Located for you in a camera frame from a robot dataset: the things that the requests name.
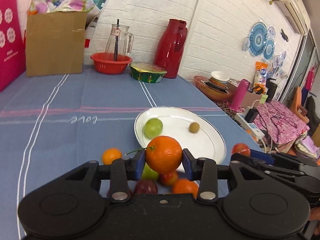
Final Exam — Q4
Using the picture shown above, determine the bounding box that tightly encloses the dark plum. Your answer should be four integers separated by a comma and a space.
134, 179, 158, 194

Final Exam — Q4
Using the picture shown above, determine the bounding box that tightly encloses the orange tangerine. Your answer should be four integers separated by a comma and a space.
171, 178, 199, 198

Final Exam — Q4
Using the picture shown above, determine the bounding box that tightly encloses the red yellow plum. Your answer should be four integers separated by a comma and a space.
158, 171, 179, 186

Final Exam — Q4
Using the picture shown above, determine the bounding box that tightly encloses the large stemmed orange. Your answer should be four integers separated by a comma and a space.
126, 135, 183, 175

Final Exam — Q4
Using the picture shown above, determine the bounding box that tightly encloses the tan longan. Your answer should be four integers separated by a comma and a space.
189, 122, 200, 133

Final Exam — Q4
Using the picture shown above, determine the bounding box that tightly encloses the person's right hand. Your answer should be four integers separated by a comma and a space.
309, 202, 320, 221

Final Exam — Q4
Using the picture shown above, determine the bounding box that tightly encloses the small orange far left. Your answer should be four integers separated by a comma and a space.
102, 148, 122, 165

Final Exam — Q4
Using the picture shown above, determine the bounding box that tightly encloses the green apple near plate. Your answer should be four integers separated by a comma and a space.
141, 163, 159, 180

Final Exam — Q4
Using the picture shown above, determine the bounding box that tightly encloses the white plate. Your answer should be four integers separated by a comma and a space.
134, 107, 227, 164

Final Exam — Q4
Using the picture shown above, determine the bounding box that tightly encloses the white power strip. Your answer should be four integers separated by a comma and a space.
234, 113, 265, 140

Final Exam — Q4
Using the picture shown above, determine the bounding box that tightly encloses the pink floral cloth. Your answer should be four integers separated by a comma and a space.
254, 101, 310, 147

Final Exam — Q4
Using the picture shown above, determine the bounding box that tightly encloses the black power adapter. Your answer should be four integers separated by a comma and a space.
245, 107, 259, 124

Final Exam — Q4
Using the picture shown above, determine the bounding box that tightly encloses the pink thermos bottle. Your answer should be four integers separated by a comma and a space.
229, 79, 250, 112

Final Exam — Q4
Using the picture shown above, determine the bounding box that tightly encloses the orange snack packet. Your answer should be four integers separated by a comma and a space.
253, 61, 268, 88

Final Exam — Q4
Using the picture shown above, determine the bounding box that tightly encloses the blue striped tablecloth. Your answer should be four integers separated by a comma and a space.
1, 67, 258, 239

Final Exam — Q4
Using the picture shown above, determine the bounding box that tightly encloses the green printed bowl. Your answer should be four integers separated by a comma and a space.
129, 62, 167, 83

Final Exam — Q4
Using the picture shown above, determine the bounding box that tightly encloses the red plastic basket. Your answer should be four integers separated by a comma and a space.
91, 53, 132, 75

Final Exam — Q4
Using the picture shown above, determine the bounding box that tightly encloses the blue paper fan decoration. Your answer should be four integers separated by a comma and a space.
248, 22, 267, 56

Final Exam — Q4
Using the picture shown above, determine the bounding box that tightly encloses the red thermos jug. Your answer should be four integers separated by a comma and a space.
153, 19, 188, 79

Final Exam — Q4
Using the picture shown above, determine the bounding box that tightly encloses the glass pitcher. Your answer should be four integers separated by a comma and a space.
105, 19, 134, 61

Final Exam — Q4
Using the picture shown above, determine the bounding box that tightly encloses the cardboard box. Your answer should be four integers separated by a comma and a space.
25, 11, 87, 77

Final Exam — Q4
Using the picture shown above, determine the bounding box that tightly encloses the pink shopping bag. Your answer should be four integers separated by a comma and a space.
0, 0, 25, 90

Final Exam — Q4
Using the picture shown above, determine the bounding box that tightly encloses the white air conditioner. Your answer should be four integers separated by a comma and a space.
274, 0, 311, 36

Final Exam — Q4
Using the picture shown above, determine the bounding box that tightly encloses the floral fabric in box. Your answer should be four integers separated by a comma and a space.
27, 0, 100, 16

